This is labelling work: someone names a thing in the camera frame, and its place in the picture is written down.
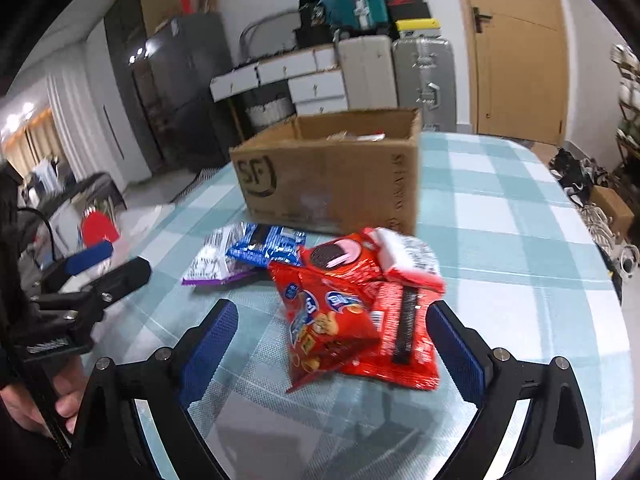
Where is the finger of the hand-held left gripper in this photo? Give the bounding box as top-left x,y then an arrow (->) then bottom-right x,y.
40,240 -> 115,293
35,257 -> 152,311

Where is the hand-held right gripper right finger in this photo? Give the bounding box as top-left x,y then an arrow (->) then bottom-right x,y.
427,302 -> 598,480

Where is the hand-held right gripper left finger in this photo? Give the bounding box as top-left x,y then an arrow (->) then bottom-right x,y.
60,299 -> 240,480

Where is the red packet with black stripe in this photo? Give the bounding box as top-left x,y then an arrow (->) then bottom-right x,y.
340,280 -> 442,392

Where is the purple white snack packet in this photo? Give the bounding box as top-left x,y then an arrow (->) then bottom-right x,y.
181,225 -> 261,287

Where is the white red-edged packet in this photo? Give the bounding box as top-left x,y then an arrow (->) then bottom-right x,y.
372,226 -> 447,293

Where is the blue cookie packet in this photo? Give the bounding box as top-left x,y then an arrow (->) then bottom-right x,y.
226,223 -> 307,267

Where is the red cracker bag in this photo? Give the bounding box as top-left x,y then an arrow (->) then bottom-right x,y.
268,260 -> 381,393

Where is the red cookie packet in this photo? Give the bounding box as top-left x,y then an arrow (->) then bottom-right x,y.
270,230 -> 386,283

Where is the brown cardboard box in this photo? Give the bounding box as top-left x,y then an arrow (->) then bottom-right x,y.
229,108 -> 423,237

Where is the person's left hand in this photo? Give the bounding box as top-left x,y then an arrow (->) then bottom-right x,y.
0,355 -> 86,436

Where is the dark chair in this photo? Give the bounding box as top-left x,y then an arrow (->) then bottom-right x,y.
30,172 -> 126,216

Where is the striped floor mat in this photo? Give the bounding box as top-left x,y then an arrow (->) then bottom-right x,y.
170,165 -> 236,206

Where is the beige curtain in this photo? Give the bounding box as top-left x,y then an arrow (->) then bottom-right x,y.
0,105 -> 66,176

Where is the white curtain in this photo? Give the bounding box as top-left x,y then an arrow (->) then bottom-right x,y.
47,72 -> 126,181

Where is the dark grey fridge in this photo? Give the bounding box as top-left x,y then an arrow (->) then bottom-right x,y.
131,12 -> 241,171

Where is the dark wardrobe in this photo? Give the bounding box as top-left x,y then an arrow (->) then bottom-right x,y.
104,0 -> 178,181

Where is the small cardboard box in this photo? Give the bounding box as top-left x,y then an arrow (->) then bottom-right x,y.
590,185 -> 636,238

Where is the pile of sneakers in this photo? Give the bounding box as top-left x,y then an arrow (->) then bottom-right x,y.
547,147 -> 640,281

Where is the woven basket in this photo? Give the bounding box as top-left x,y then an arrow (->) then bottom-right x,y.
245,97 -> 296,128

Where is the white desk with drawers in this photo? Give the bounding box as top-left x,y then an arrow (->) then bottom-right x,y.
210,45 -> 351,143

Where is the tan wooden door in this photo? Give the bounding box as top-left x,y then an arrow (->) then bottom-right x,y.
450,0 -> 571,147

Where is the wooden shoe rack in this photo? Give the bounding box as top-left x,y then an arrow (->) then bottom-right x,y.
612,42 -> 640,181

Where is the silver suitcase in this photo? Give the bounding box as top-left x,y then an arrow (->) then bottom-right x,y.
391,36 -> 458,133

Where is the beige suitcase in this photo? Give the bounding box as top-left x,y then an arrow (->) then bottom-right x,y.
336,35 -> 401,111

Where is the black printed box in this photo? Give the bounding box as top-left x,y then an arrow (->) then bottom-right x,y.
298,0 -> 333,28

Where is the yellow black shoe box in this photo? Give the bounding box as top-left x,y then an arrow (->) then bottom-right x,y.
395,17 -> 443,38

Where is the black shoe box red logo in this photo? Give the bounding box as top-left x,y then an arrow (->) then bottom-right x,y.
385,0 -> 432,23

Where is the grey curved frame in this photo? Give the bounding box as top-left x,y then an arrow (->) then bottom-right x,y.
239,10 -> 301,58

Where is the black door handle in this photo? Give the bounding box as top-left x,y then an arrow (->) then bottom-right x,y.
471,6 -> 493,35

